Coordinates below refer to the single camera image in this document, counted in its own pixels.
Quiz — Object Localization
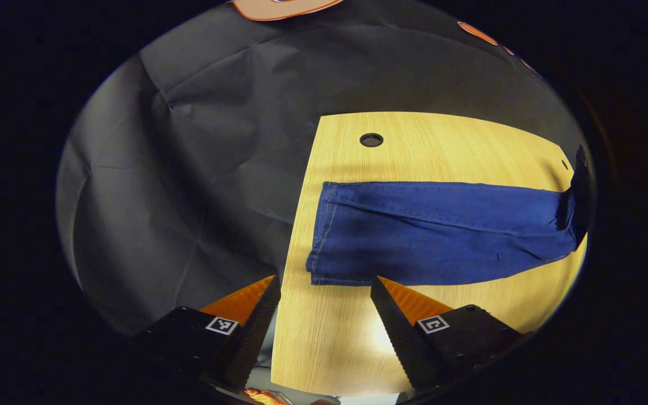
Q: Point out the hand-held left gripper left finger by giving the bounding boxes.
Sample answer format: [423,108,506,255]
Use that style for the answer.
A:
[130,274,282,394]

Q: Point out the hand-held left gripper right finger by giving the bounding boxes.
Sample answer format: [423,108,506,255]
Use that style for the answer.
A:
[370,275,524,392]

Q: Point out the blue denim jeans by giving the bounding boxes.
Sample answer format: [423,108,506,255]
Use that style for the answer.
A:
[305,180,582,287]

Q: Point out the black backdrop cloth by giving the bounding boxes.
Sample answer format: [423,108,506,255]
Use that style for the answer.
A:
[56,0,589,338]

